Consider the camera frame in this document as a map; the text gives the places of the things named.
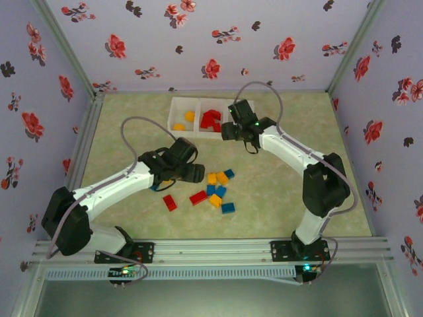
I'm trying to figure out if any white plastic bin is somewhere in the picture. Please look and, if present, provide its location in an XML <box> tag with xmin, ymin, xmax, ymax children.
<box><xmin>197</xmin><ymin>98</ymin><xmax>229</xmax><ymax>139</ymax></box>
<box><xmin>167</xmin><ymin>96</ymin><xmax>201</xmax><ymax>138</ymax></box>
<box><xmin>226</xmin><ymin>98</ymin><xmax>256</xmax><ymax>141</ymax></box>

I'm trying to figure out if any small controller circuit board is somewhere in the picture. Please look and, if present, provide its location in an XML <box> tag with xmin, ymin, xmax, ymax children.
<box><xmin>108</xmin><ymin>266</ymin><xmax>140</xmax><ymax>288</ymax></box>
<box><xmin>301</xmin><ymin>263</ymin><xmax>324</xmax><ymax>285</ymax></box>

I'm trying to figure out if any grey right arm cable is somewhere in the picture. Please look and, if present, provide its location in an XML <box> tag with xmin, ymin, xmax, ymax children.
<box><xmin>233</xmin><ymin>81</ymin><xmax>360</xmax><ymax>281</ymax></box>

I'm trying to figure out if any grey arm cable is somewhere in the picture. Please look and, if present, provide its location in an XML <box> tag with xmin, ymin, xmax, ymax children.
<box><xmin>233</xmin><ymin>81</ymin><xmax>360</xmax><ymax>281</ymax></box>
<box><xmin>46</xmin><ymin>116</ymin><xmax>179</xmax><ymax>287</ymax></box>

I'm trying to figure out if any grey left arm cable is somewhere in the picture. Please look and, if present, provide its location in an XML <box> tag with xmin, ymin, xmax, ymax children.
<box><xmin>46</xmin><ymin>116</ymin><xmax>179</xmax><ymax>287</ymax></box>

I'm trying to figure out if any aluminium side rail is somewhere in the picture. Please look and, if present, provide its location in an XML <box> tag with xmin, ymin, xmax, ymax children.
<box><xmin>49</xmin><ymin>92</ymin><xmax>106</xmax><ymax>240</ymax></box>

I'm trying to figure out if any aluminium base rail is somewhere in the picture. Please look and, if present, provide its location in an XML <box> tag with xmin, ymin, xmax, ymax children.
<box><xmin>32</xmin><ymin>238</ymin><xmax>393</xmax><ymax>265</ymax></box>

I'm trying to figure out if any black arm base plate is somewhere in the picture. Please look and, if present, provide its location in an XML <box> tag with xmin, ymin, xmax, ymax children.
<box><xmin>95</xmin><ymin>242</ymin><xmax>155</xmax><ymax>264</ymax></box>
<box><xmin>270</xmin><ymin>240</ymin><xmax>331</xmax><ymax>264</ymax></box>

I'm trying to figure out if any aluminium corner post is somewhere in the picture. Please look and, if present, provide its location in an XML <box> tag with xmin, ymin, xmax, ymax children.
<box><xmin>325</xmin><ymin>0</ymin><xmax>387</xmax><ymax>95</ymax></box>
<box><xmin>30</xmin><ymin>0</ymin><xmax>100</xmax><ymax>98</ymax></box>

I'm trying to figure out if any white slotted cable duct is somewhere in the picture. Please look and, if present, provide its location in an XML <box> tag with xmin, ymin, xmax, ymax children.
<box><xmin>44</xmin><ymin>265</ymin><xmax>297</xmax><ymax>282</ymax></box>

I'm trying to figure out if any aluminium frame beam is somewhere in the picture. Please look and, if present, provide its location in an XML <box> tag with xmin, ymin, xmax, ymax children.
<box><xmin>13</xmin><ymin>260</ymin><xmax>46</xmax><ymax>317</ymax></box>
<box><xmin>379</xmin><ymin>262</ymin><xmax>410</xmax><ymax>317</ymax></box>

